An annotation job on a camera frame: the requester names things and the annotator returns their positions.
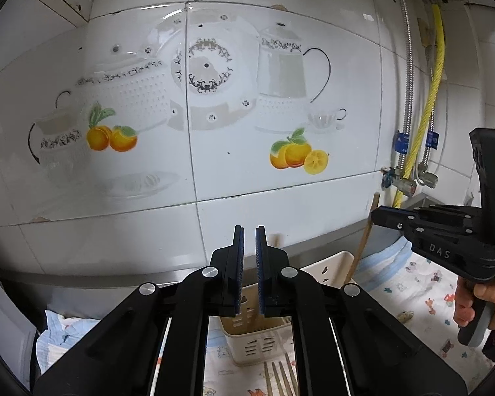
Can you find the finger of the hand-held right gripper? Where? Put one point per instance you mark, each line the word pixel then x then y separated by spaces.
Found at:
pixel 400 219

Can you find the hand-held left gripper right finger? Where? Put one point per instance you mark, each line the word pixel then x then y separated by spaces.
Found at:
pixel 260 272

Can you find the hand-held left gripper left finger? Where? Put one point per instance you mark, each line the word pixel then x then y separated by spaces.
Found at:
pixel 239 272

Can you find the cream plastic utensil holder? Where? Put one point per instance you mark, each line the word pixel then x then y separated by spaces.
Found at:
pixel 255 346

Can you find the wooden chopstick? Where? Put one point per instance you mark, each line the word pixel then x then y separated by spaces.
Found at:
pixel 365 231
pixel 275 379
pixel 289 375
pixel 267 379
pixel 282 379

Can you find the person's right hand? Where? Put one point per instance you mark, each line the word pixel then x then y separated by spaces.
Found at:
pixel 463 297

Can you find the metal angle valve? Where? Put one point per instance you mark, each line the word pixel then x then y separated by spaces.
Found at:
pixel 398 178
pixel 427 177

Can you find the printed cartoon blanket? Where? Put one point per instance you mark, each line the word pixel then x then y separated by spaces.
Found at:
pixel 416 297

